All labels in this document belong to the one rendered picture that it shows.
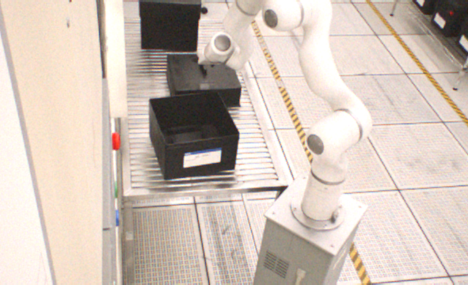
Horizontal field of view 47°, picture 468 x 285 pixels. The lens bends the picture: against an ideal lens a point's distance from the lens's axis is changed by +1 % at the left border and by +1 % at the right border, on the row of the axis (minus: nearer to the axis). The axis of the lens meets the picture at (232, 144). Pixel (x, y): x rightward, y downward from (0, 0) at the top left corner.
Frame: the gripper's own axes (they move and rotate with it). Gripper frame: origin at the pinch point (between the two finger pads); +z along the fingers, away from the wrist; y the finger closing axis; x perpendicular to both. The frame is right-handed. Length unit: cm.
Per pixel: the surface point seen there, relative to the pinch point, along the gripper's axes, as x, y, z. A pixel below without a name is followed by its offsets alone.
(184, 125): 26.0, 11.8, -3.4
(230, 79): 6.4, -10.8, 4.9
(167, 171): 44, 22, -25
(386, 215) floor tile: 76, -106, 56
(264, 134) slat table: 31.5, -20.5, -6.3
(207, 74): 3.5, -1.2, 7.8
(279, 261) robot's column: 80, -16, -28
